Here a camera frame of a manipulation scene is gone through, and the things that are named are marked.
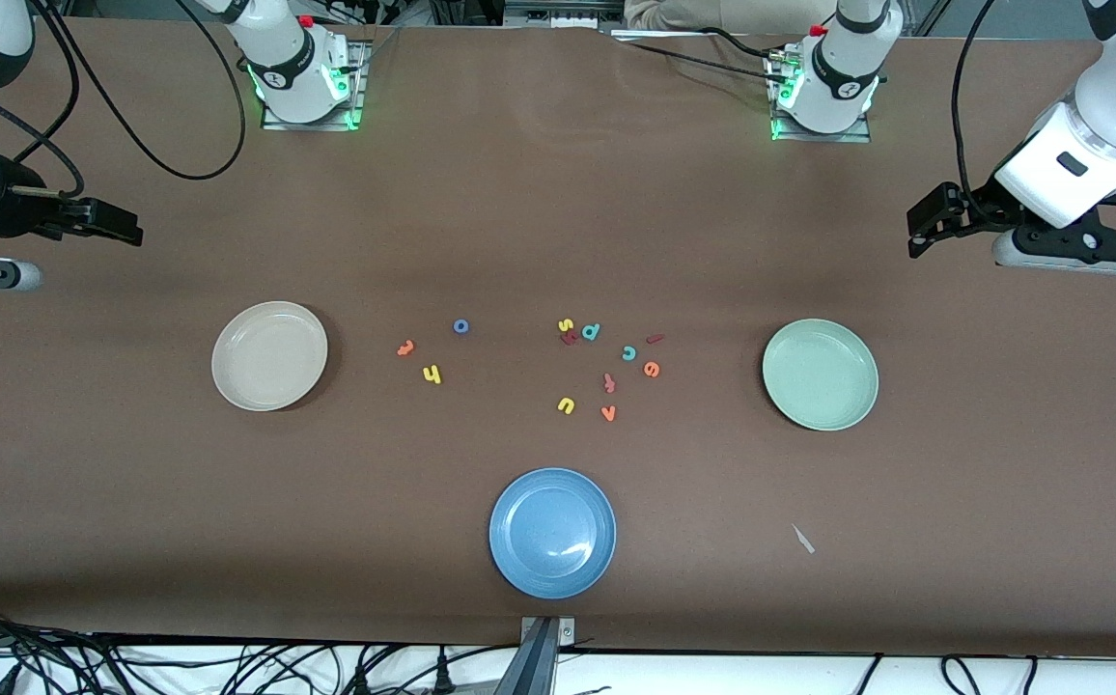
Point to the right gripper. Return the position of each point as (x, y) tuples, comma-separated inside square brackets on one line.
[(15, 210)]

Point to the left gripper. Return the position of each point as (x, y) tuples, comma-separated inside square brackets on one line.
[(975, 212)]

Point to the yellow foam letter h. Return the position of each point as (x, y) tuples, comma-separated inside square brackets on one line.
[(431, 375)]

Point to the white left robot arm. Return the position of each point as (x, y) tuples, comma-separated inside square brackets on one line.
[(843, 68)]

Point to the light green round plate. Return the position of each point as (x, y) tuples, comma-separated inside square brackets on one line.
[(821, 375)]

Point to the beige round plate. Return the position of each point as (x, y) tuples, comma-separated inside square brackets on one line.
[(268, 357)]

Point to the person behind table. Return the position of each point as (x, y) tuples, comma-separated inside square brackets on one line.
[(712, 14)]

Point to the small white paper scrap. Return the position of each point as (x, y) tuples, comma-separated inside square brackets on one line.
[(802, 539)]

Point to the teal foam letter p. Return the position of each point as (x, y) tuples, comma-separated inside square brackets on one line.
[(588, 334)]

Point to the brown table cover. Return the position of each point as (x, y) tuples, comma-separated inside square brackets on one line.
[(519, 241)]

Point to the grey power strip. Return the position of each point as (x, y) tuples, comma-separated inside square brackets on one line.
[(558, 17)]

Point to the blue round plate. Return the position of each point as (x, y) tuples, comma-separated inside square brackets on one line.
[(553, 533)]

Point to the black power plug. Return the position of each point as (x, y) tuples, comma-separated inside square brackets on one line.
[(362, 683), (442, 679)]

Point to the metal camera bracket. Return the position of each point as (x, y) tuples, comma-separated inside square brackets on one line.
[(566, 632)]

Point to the dark camera pole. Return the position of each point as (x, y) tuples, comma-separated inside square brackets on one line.
[(531, 671)]

